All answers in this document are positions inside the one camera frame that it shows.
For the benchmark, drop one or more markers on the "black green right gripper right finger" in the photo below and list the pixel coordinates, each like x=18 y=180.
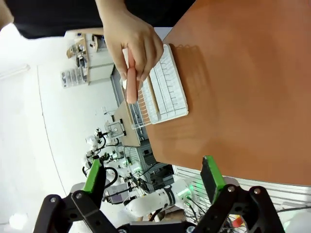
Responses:
x=213 y=179

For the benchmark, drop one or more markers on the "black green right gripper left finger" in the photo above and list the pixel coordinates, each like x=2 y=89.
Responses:
x=93 y=177

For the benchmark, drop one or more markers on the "pink sausage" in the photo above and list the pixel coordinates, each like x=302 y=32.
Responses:
x=132 y=85

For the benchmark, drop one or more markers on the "person's right forearm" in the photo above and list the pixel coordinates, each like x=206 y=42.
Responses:
x=109 y=9

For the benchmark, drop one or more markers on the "person's left forearm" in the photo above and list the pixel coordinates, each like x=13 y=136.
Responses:
x=5 y=18

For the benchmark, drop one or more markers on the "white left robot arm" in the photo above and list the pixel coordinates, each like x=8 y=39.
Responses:
x=155 y=200

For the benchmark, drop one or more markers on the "person's right hand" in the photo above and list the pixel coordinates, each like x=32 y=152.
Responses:
x=136 y=36

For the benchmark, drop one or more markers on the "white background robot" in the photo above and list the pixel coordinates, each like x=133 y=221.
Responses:
x=93 y=143

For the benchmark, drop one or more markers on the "grey metal device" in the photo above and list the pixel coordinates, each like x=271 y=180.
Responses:
x=114 y=128

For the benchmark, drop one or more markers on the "wooden board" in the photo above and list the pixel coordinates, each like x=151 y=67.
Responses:
x=127 y=126

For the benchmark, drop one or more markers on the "white dish rack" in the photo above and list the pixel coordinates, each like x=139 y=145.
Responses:
x=170 y=89

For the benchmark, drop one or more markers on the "small parts drawer organizer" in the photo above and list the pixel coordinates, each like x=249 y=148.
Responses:
x=74 y=77

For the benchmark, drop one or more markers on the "white shelf cabinet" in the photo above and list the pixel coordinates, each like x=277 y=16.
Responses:
x=99 y=65

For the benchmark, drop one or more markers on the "person's black shirt torso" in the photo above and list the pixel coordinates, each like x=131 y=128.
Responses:
x=53 y=14

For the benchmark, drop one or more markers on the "grey camera box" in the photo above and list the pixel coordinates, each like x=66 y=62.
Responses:
x=117 y=195

